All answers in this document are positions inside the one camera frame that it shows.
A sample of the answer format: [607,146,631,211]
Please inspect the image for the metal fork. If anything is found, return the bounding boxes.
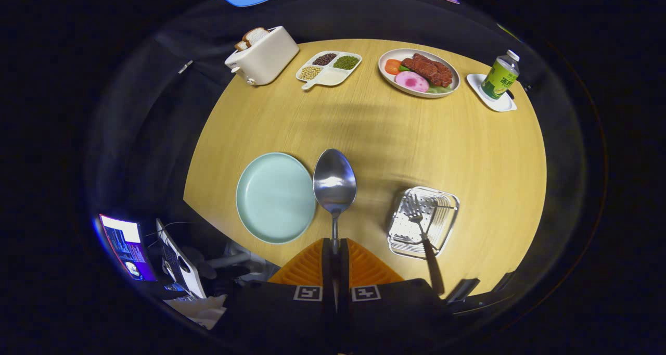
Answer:
[406,196,445,296]

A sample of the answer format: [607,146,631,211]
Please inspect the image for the white crumpled cloth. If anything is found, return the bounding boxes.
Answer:
[166,294,228,329]

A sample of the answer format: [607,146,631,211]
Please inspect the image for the white divided dish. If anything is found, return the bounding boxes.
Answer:
[296,50,363,91]

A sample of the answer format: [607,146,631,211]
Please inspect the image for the white square coaster tray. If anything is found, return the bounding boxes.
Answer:
[466,73,518,112]

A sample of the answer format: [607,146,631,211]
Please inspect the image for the white round food plate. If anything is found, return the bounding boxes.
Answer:
[378,48,461,99]

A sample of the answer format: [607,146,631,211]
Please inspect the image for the lit computer monitor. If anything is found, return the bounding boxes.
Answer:
[99,214,157,283]

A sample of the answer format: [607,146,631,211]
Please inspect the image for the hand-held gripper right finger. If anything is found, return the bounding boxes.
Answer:
[336,238,453,355]

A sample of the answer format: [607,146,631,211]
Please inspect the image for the grey metal tube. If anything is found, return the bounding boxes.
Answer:
[206,251,250,270]

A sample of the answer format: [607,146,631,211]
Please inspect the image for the perforated metal basket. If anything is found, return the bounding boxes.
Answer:
[387,186,460,260]

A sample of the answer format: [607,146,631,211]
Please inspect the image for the white laptop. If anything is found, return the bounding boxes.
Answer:
[156,219,207,299]

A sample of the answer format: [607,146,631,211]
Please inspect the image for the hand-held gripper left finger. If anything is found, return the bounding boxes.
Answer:
[219,238,336,355]

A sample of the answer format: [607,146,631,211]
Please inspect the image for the black table edge clamp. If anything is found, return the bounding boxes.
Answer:
[446,278,480,303]
[492,272,516,293]

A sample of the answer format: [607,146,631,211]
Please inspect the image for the green label drink bottle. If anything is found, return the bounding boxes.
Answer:
[480,50,520,101]

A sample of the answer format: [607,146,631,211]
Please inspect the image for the pink round food slice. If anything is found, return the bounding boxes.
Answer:
[394,71,430,93]

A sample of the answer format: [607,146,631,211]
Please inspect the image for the light green plate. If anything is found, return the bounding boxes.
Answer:
[236,152,317,245]

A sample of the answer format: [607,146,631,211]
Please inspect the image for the brown meat pieces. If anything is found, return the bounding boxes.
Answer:
[401,53,453,88]

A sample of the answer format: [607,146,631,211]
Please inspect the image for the metal spoon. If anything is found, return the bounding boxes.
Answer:
[313,148,358,314]

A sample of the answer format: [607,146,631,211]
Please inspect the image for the white toaster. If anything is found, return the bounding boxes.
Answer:
[224,26,300,86]

